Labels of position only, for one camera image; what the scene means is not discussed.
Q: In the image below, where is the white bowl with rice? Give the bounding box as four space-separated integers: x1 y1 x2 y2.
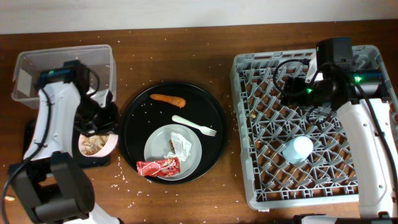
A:
78 134 118 157

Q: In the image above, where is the light blue plastic cup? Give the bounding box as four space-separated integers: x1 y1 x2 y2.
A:
282 136 313 164

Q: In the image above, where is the orange carrot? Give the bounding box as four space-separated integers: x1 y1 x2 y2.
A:
150 94 186 108

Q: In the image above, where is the white napkin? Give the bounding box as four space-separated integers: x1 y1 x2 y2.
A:
164 132 192 162

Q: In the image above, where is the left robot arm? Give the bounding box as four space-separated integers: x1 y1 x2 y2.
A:
4 60 122 223

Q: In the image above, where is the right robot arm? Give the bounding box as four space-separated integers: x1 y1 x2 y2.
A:
277 37 397 223

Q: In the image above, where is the grey dishwasher rack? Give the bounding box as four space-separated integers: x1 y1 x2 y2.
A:
230 45 397 211

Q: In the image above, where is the black rectangular tray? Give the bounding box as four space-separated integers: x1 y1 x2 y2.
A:
22 119 111 169

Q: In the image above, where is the clear plastic bin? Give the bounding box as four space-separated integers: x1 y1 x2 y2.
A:
11 44 117 110

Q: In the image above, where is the grey plate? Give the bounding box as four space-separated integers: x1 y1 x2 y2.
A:
144 124 202 181

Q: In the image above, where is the red snack wrapper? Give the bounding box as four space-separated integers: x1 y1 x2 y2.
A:
136 157 180 177

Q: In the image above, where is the peanut on table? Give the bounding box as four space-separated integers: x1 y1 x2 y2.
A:
4 195 16 201

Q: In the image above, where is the white plastic fork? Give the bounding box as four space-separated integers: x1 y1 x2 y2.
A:
172 115 217 136

